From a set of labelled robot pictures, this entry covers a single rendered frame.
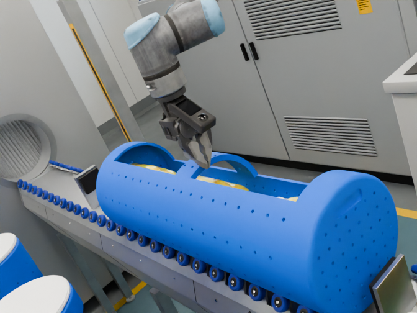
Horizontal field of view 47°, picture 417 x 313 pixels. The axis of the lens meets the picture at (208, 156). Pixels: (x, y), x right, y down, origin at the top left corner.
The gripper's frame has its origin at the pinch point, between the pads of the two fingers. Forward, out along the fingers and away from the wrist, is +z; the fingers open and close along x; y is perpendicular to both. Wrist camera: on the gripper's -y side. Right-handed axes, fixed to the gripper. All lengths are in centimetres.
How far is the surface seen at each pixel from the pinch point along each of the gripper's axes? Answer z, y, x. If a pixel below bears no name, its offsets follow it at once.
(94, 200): 27, 89, 3
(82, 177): 16, 87, 3
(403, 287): 24, -45, -2
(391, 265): 18.0, -44.1, -1.4
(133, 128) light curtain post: 15, 102, -33
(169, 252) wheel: 26.4, 21.7, 10.9
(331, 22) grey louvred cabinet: 18, 78, -153
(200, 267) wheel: 26.6, 6.9, 11.0
